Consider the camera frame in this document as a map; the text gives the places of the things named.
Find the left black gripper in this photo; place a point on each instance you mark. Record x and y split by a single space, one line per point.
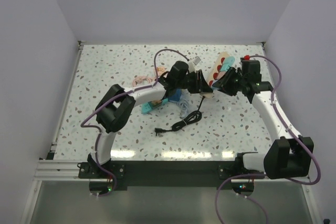
197 78

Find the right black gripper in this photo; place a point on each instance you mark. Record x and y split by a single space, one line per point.
223 83

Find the beige power strip red sockets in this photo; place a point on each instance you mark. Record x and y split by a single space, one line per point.
212 72

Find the blue charger plug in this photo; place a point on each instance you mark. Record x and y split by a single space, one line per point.
216 85

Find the pink charger plug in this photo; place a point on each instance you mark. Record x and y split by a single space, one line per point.
221 74

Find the light teal charger plug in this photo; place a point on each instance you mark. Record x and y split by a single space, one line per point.
227 63

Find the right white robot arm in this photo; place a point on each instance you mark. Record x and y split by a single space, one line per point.
290 153

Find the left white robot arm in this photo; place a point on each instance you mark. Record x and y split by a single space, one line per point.
115 108

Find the blue cube socket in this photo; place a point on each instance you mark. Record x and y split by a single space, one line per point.
175 98

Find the pink cube socket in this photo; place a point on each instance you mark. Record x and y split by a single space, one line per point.
161 70

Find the teal triangular power strip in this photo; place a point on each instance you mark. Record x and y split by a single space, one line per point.
150 106

